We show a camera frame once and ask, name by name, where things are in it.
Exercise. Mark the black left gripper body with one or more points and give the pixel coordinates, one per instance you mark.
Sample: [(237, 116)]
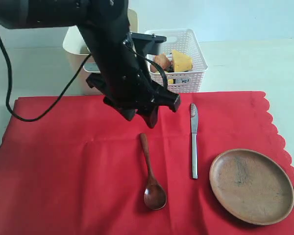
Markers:
[(125, 82)]

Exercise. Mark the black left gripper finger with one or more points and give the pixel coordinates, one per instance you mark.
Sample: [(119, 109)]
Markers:
[(128, 114), (149, 115)]

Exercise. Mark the blue white milk carton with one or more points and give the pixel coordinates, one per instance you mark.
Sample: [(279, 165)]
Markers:
[(179, 79)]

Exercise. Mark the bread piece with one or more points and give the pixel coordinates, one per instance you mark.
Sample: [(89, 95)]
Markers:
[(163, 61)]

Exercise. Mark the silver table knife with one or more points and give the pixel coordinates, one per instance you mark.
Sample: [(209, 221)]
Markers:
[(194, 127)]

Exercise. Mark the yellow cheese wedge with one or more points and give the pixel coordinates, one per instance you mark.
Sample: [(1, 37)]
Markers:
[(181, 61)]

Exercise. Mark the red tablecloth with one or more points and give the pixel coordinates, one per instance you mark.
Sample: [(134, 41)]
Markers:
[(81, 169)]

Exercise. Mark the dark wooden spoon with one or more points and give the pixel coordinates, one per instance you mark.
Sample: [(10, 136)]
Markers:
[(155, 197)]

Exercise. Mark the brown wooden plate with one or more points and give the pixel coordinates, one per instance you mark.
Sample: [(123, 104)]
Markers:
[(251, 186)]

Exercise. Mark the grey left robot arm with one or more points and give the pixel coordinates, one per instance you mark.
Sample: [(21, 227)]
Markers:
[(103, 24)]

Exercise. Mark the cream plastic bin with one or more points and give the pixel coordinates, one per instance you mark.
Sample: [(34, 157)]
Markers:
[(76, 51)]

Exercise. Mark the white perforated plastic basket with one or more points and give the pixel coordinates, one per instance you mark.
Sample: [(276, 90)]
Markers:
[(185, 41)]

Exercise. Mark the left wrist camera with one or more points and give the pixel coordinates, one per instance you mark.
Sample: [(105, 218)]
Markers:
[(147, 43)]

